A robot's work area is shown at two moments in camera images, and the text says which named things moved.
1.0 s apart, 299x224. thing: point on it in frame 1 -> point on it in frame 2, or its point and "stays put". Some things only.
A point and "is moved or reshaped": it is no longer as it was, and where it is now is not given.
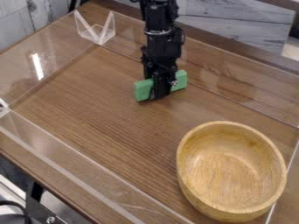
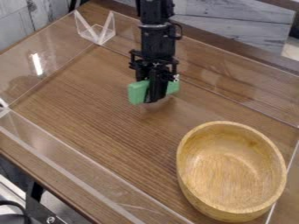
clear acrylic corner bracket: x=97 y=33 stays put
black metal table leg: x=33 y=207 stays put
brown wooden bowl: x=231 y=171 stays put
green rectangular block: x=143 y=87 is moved or reshaped
